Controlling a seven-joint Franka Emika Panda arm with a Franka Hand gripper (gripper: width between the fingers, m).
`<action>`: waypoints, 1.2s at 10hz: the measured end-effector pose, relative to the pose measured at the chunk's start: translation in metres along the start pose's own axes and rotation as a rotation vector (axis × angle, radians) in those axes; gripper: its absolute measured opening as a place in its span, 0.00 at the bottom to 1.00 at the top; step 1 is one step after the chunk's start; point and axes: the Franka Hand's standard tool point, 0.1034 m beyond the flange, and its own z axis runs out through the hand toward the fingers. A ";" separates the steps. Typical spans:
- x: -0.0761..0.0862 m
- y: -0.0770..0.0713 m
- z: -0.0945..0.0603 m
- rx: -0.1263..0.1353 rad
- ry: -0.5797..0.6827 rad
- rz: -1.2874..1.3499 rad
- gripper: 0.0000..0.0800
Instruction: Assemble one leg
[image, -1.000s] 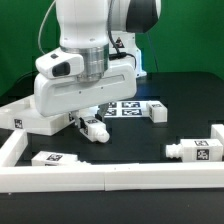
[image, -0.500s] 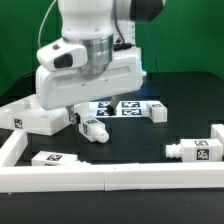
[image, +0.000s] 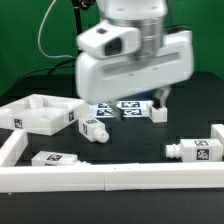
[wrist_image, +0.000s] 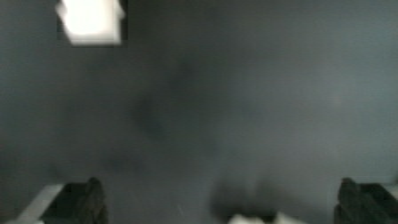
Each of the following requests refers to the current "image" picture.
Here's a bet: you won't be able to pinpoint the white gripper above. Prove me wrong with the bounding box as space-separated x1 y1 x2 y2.
76 30 193 120

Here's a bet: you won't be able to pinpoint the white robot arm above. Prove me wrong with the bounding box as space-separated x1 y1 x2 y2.
76 0 193 118

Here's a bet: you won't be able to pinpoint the white sheet with tags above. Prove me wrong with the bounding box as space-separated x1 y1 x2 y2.
89 100 151 118

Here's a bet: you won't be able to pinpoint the white U-shaped fence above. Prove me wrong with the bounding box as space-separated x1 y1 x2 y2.
0 123 224 194

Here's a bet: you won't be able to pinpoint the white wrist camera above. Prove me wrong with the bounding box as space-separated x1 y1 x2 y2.
77 20 141 59

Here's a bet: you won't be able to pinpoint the black cables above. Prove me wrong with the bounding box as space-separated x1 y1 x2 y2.
13 56 79 88

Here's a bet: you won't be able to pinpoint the black camera pole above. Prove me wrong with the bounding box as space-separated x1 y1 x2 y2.
71 0 96 34

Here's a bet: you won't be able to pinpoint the grey cable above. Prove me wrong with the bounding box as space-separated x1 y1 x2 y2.
37 0 81 61

